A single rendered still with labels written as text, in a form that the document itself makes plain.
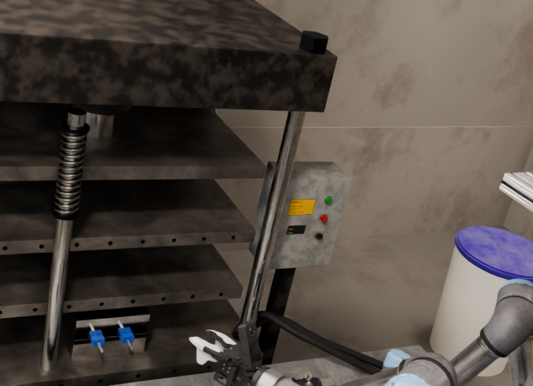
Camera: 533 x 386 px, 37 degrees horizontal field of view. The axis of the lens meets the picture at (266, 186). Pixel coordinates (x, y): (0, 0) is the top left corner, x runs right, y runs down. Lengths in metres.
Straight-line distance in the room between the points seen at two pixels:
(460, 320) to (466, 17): 2.12
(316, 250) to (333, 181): 0.31
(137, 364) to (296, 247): 0.76
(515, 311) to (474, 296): 2.44
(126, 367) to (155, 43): 1.22
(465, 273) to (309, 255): 1.61
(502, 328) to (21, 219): 1.58
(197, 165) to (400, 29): 2.87
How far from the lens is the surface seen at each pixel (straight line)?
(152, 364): 3.07
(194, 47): 2.47
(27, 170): 2.63
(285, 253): 3.19
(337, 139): 5.46
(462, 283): 4.72
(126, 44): 2.40
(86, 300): 2.90
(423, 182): 6.15
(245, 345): 2.01
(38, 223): 2.82
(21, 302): 2.87
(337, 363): 3.27
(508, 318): 2.25
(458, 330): 4.84
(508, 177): 1.99
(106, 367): 3.03
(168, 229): 2.88
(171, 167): 2.76
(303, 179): 3.05
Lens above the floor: 2.67
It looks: 24 degrees down
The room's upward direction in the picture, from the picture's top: 13 degrees clockwise
